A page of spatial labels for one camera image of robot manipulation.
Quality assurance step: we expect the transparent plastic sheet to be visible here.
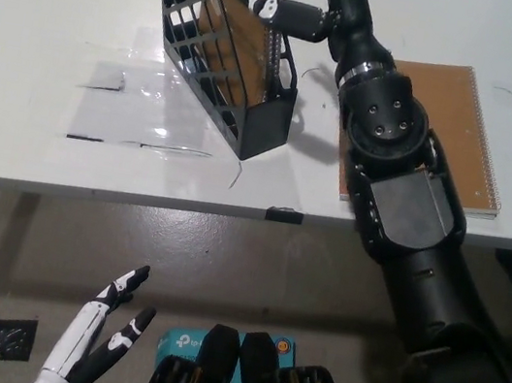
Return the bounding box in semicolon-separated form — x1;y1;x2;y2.
55;16;261;170

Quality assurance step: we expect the small black edge clip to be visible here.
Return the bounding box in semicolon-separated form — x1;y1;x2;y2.
264;203;306;226

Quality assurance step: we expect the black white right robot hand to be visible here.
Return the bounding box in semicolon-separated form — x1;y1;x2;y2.
222;0;407;90

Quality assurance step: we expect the teal tp-link box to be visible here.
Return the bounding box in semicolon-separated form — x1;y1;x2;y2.
150;316;299;383

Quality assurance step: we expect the brown spiral notebook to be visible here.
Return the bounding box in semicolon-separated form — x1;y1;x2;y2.
336;48;512;228
255;0;292;100
182;0;282;106

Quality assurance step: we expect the black floor foot plate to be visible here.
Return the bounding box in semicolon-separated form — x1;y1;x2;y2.
0;313;41;369

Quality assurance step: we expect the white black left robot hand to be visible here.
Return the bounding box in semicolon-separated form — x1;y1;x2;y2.
26;248;165;383

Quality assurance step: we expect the robot left black body block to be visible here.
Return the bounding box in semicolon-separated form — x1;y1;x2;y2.
140;312;247;383

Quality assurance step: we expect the black lattice book holder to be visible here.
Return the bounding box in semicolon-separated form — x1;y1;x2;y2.
126;0;314;168

